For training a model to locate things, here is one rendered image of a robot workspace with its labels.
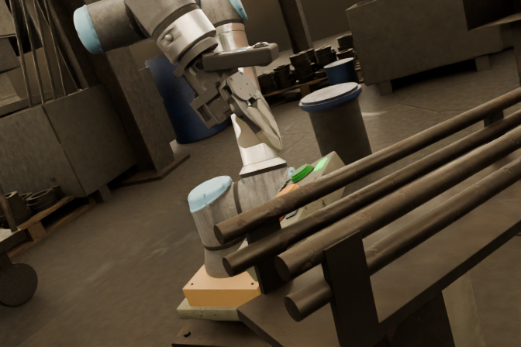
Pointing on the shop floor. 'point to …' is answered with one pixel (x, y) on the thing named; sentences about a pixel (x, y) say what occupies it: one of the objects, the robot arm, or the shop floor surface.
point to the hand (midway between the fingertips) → (279, 142)
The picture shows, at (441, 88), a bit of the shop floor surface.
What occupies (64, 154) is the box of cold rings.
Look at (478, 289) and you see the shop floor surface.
